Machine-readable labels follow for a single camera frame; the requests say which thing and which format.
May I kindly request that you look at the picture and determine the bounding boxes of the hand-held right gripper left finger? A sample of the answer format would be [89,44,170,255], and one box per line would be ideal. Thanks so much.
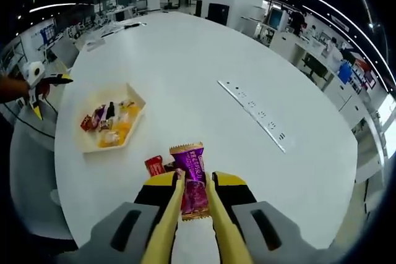
[77,171,188,264]

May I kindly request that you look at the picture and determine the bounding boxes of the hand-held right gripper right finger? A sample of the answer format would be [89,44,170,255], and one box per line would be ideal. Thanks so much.
[212,170,329,264]

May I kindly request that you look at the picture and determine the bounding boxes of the red snack food packet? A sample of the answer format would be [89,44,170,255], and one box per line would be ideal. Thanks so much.
[144,155,165,177]

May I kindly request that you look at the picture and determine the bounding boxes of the hexagonal wooden container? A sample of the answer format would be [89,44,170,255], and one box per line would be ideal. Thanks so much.
[73,82,147,153]

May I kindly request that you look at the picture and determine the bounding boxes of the small red candy food packet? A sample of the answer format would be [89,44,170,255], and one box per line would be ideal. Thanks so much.
[80,114,93,131]

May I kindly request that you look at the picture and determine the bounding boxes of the purple snack food packet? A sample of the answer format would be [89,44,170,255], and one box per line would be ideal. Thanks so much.
[168,141,207,222]

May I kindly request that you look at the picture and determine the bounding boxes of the white display board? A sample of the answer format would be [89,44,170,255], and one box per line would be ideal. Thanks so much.
[29,18,58,53]

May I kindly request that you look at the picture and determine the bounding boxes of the row of white office chairs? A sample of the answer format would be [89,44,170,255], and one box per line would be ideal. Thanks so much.
[63,19,97,38]

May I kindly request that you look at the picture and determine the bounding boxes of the scattered white papers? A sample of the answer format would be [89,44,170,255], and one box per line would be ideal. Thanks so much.
[98,25,127,38]

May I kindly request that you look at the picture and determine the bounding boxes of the grey mesh office chair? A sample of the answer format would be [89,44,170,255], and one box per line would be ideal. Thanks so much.
[9,127,81,246]

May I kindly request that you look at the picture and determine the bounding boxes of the white built-in power strip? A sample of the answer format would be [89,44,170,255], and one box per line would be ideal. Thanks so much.
[216,79,287,155]

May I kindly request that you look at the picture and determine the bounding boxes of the long white cabinet counter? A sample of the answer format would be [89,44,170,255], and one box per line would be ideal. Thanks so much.
[241,13,390,184]

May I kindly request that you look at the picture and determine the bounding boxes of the black office chair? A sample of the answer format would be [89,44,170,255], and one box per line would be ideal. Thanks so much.
[301,53,327,81]

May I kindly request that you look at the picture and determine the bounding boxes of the black cabinet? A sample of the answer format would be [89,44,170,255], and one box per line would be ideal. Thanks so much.
[207,2,230,25]

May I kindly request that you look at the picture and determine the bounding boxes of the white machine with blue panel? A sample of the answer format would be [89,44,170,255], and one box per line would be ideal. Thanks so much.
[267,7,290,32]

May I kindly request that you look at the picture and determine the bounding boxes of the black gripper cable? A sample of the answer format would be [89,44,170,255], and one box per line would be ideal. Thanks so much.
[1,96,58,140]

